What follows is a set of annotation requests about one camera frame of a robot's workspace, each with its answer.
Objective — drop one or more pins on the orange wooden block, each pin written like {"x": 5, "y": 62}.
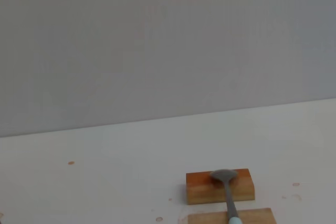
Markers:
{"x": 199, "y": 187}

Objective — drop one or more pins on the light notched wooden block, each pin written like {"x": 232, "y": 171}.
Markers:
{"x": 207, "y": 217}

